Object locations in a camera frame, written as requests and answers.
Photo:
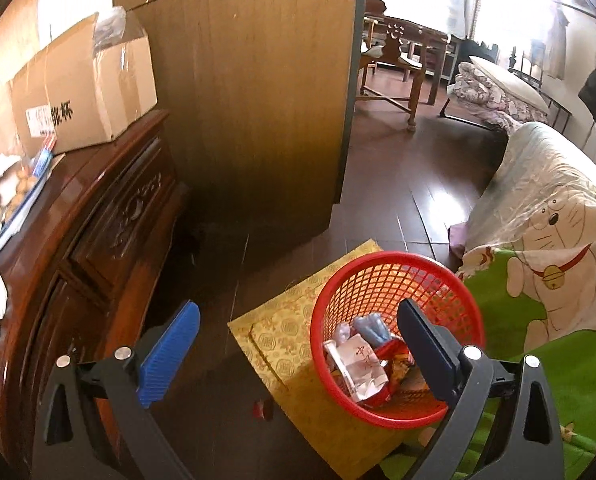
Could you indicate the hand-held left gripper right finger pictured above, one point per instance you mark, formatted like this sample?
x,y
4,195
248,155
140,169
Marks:
x,y
428,350

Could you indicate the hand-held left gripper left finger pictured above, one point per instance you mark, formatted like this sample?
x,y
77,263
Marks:
x,y
170,352

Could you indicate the light blue packet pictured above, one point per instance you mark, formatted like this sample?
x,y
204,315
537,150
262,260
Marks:
x,y
370,327

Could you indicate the white printed packet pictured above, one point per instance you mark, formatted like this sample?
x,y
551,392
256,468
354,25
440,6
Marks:
x,y
358,360

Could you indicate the red mesh basket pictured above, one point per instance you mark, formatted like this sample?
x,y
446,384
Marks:
x,y
378,280

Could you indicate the yellow brocade cushion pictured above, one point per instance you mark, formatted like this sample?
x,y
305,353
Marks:
x,y
278,340

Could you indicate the small red floor item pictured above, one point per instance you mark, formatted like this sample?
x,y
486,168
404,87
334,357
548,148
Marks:
x,y
263,409

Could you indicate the pink slipper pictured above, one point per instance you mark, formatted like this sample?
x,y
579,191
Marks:
x,y
458,237

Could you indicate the dark carved wooden sideboard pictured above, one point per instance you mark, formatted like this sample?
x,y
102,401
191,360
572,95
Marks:
x,y
103,200

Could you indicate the cartoon printed bed blanket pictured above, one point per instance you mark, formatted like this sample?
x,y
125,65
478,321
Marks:
x,y
538,175

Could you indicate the blue rimmed food tray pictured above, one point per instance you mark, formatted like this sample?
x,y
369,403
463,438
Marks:
x,y
18,195

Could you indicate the folded floral quilt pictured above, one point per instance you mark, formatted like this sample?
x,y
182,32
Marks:
x,y
478,95

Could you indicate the cardboard box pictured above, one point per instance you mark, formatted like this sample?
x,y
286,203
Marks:
x,y
103,90

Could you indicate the light wooden cabinet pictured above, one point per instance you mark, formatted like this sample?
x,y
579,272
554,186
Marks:
x,y
253,85

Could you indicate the white pillow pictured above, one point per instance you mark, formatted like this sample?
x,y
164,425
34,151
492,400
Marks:
x,y
508,80

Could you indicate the carved wooden chair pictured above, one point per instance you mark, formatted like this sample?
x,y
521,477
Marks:
x,y
395,40

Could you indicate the brown wooden table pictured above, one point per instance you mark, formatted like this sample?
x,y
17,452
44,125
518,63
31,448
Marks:
x,y
428,35

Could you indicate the clear plastic bag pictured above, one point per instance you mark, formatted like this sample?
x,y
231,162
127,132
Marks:
x,y
115,27

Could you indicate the beige hanging garment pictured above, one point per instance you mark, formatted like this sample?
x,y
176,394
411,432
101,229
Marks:
x,y
558,45

